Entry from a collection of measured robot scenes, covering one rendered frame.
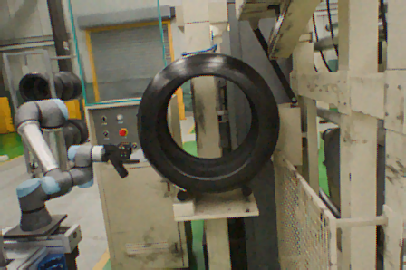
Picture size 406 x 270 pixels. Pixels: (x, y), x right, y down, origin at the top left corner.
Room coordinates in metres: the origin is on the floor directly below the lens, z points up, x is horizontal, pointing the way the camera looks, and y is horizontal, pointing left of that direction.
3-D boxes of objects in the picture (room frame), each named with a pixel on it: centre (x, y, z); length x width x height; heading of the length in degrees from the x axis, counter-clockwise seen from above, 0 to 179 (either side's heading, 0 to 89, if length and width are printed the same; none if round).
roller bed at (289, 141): (1.69, -0.41, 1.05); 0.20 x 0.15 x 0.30; 177
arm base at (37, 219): (1.60, 0.93, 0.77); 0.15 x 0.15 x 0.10
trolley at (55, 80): (5.30, 2.35, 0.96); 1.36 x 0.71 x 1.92; 174
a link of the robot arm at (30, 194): (1.60, 0.92, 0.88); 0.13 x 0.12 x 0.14; 136
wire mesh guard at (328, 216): (1.25, -0.34, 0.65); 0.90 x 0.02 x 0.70; 177
